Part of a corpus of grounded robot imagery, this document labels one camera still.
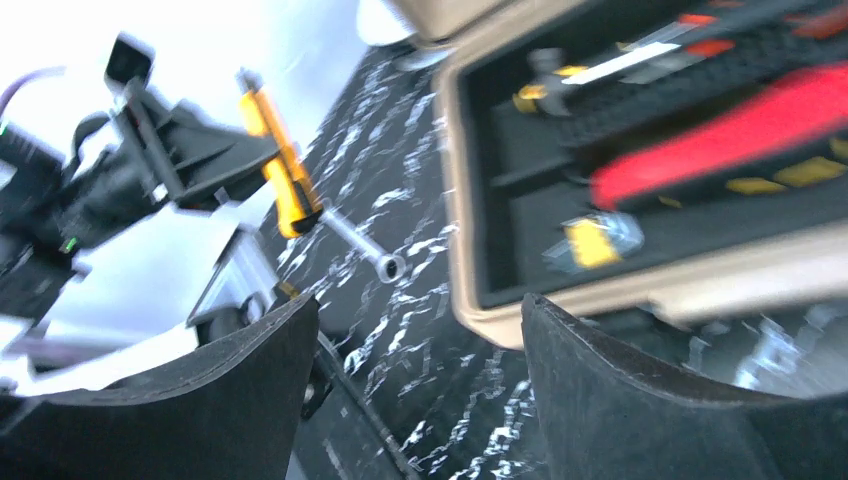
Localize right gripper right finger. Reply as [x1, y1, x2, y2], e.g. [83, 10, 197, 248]
[521, 294, 847, 479]

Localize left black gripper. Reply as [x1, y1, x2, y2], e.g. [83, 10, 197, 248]
[39, 36, 279, 239]

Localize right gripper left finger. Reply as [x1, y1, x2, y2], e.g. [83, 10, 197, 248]
[1, 296, 319, 479]

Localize orange utility knife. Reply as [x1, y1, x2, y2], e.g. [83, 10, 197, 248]
[237, 69, 323, 239]

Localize yellow hex key set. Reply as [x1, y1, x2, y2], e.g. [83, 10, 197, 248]
[542, 211, 645, 274]

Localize tan plastic tool box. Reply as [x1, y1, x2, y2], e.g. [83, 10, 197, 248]
[384, 0, 848, 351]

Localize small black yellow screwdriver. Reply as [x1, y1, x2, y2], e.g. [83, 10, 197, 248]
[649, 136, 847, 208]

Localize small black hammer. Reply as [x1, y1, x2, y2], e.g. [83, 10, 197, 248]
[528, 20, 704, 108]

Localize red black utility knife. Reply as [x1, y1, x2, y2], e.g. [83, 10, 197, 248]
[589, 63, 847, 212]

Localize long black yellow screwdriver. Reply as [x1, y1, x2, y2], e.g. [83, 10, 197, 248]
[512, 65, 588, 117]

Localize red needle nose pliers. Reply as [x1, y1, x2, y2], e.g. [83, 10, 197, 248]
[669, 1, 847, 49]

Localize black tool box tray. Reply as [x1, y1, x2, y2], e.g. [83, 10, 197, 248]
[460, 0, 848, 309]

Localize silver combination wrench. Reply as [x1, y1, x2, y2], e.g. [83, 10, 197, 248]
[321, 206, 406, 284]

